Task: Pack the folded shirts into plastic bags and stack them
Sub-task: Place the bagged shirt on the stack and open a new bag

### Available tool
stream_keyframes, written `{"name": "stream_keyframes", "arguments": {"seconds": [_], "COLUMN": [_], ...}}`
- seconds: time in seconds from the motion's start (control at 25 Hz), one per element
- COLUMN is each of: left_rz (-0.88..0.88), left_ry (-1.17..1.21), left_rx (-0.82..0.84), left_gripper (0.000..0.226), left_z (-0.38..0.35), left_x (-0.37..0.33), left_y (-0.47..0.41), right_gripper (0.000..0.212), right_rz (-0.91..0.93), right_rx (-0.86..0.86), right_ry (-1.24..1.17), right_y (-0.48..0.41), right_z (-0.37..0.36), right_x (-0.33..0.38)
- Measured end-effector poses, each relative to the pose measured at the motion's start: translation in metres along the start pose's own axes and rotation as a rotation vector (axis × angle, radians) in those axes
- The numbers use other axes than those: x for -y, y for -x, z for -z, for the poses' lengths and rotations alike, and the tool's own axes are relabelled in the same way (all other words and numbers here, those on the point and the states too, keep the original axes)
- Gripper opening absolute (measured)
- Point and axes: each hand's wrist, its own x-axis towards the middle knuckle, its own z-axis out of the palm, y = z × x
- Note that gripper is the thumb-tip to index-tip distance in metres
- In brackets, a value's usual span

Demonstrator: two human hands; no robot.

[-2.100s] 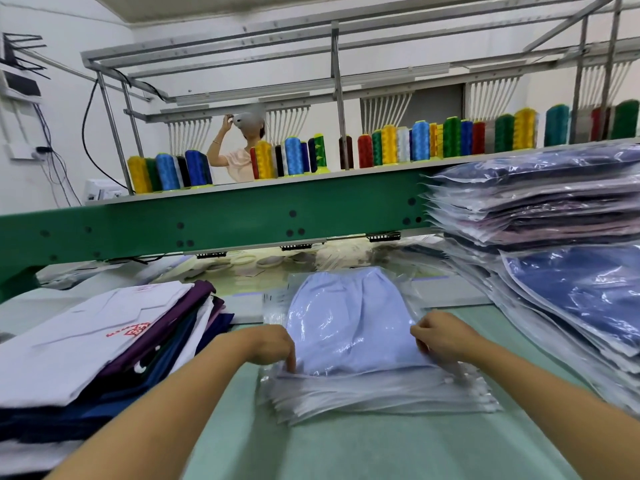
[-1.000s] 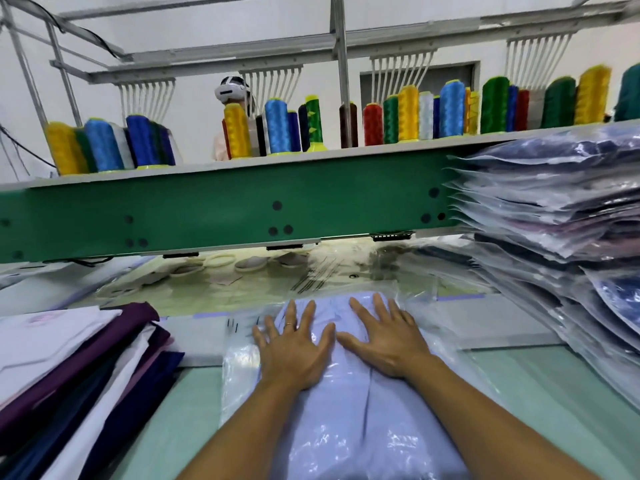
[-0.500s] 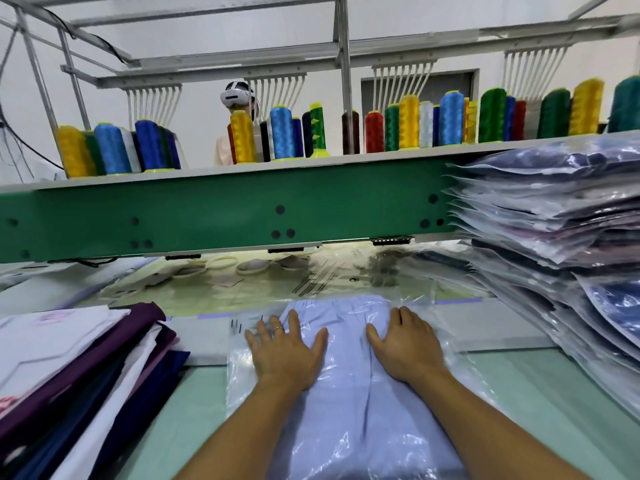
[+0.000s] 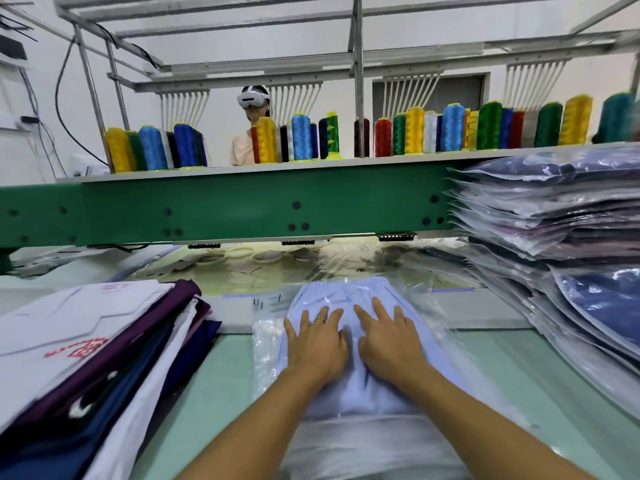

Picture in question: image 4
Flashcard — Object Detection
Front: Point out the person's right hand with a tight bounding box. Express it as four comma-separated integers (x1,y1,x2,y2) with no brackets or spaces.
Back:
353,297,433,389

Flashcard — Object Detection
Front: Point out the black hanging cable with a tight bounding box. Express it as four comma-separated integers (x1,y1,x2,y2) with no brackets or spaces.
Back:
54,39,109,168

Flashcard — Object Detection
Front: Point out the white wall socket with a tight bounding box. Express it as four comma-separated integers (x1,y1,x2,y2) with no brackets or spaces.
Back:
0,113,43,132

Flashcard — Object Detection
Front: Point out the person's left forearm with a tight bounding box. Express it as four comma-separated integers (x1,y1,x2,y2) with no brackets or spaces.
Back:
178,369,336,480

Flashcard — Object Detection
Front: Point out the green machine beam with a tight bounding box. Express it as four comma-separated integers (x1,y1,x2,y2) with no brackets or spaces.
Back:
0,155,481,251

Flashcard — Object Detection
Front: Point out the light blue garment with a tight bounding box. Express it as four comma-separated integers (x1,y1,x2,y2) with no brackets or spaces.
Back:
285,277,451,421

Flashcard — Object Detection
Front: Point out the person's left hand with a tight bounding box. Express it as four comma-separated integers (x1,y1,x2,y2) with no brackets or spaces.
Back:
283,305,354,389

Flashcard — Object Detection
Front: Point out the single clear plastic bag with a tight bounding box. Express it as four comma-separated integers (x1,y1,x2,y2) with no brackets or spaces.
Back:
252,275,533,480
547,261,640,363

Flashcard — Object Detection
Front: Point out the stack of bagged garments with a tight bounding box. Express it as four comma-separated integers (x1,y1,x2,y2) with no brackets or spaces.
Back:
452,145,640,418

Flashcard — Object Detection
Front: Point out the grey metal thread rack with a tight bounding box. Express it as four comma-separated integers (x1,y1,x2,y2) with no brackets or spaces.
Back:
55,0,640,172

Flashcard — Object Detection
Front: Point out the person's right forearm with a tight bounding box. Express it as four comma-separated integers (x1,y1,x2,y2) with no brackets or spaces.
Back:
398,365,598,480

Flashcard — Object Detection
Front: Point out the white headset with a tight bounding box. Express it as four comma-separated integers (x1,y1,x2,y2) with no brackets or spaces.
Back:
237,87,272,110

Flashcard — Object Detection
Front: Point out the row of coloured thread spools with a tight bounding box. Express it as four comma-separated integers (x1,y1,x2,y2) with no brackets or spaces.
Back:
104,91,640,175

